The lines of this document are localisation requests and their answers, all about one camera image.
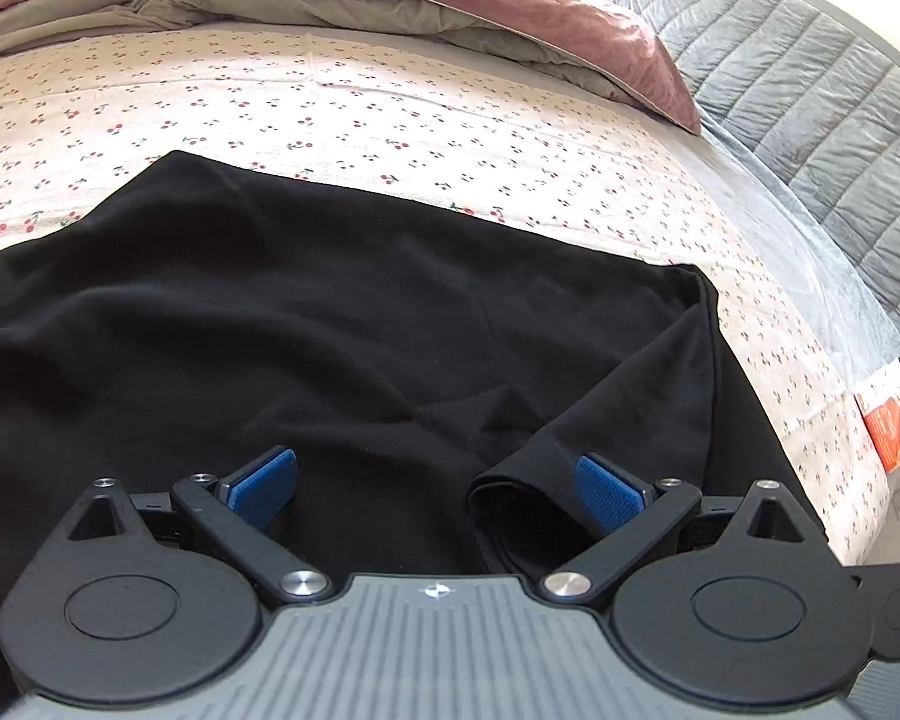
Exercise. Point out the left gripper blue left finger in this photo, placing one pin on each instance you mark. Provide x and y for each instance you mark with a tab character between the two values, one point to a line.
258	491

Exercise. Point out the black pants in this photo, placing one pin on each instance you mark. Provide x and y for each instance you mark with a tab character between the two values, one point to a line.
437	376

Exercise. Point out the grey quilted headboard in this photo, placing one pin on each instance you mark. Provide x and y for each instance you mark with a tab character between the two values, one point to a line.
814	96

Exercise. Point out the orange tissue pack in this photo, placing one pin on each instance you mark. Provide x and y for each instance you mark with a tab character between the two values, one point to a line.
878	401

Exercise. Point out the grey bed sheet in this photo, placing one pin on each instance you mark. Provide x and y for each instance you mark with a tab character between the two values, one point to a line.
844	314

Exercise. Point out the cherry print sheet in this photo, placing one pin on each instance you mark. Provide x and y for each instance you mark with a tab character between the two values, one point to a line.
451	128

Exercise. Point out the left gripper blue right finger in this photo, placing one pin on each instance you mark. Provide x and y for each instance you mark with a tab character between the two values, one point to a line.
610	496

